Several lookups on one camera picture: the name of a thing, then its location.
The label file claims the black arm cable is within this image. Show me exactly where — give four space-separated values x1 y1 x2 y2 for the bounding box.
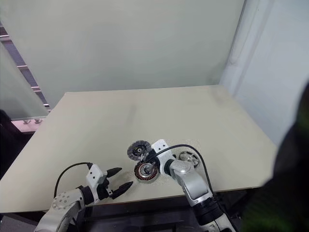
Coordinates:
53 162 94 197
154 144 222 203

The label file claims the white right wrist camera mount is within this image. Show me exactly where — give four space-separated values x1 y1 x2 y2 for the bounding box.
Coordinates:
151 139 175 175

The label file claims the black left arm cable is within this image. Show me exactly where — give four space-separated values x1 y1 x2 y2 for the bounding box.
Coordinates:
53 162 94 197

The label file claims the spoked dark metal rotor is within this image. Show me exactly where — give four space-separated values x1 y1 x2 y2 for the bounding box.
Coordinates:
127 141 146 161

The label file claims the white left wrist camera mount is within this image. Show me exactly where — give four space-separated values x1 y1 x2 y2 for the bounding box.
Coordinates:
86 164 108 205

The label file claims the dark slatted rail strip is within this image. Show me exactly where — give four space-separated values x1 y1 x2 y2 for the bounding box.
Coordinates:
0 21 53 112

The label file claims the frosted glass panel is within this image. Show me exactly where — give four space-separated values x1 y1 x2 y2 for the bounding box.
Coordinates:
0 41 49 121

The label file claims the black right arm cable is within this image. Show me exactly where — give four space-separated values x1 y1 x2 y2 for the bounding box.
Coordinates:
154 144 222 203

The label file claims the motor housing with copper windings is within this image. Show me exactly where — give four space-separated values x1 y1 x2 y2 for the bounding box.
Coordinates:
133 160 160 186

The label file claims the silver round motor lid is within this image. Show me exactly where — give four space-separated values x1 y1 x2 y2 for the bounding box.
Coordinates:
178 149 200 168

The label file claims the dark blurry rounded shape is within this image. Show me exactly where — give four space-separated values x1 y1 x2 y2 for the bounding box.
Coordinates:
242 81 309 232

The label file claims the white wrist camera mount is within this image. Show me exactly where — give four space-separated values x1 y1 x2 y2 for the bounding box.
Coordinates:
151 139 175 175
86 164 108 205

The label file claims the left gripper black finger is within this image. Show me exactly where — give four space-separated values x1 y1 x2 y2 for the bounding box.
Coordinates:
112 181 134 200
106 167 122 179

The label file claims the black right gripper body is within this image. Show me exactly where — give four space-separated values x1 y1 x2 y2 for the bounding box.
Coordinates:
144 150 161 170

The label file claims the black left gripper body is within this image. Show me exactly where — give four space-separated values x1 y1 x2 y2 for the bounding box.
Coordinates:
97 171 114 200

